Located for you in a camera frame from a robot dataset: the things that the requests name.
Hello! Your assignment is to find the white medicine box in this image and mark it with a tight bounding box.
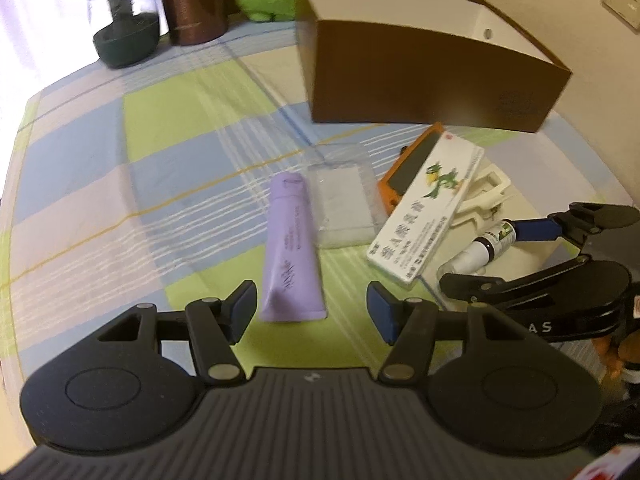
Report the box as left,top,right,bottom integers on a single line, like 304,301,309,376
367,132,484,285

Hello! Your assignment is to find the purple cream tube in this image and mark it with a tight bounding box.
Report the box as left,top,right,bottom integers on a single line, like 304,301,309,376
259,172,328,323

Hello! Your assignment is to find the small dropper bottle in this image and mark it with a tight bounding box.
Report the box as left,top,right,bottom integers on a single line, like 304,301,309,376
437,220,516,278

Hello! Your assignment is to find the cream plastic clip holder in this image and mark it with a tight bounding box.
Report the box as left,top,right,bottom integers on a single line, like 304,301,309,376
450,158,511,229

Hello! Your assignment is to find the orange black utility knife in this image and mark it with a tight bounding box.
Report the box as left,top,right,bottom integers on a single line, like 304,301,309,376
378,122,445,214

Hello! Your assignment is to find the clear plastic case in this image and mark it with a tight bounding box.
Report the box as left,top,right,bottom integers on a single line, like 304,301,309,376
304,143,387,249

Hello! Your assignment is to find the checkered plaid tablecloth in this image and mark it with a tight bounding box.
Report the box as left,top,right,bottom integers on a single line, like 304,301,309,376
0,19,640,391

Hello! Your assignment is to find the brown open storage box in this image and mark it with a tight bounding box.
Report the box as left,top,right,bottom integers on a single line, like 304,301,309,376
295,0,572,132

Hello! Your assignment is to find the glass dome humidifier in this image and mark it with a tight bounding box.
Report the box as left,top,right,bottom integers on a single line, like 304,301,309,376
87,0,160,68

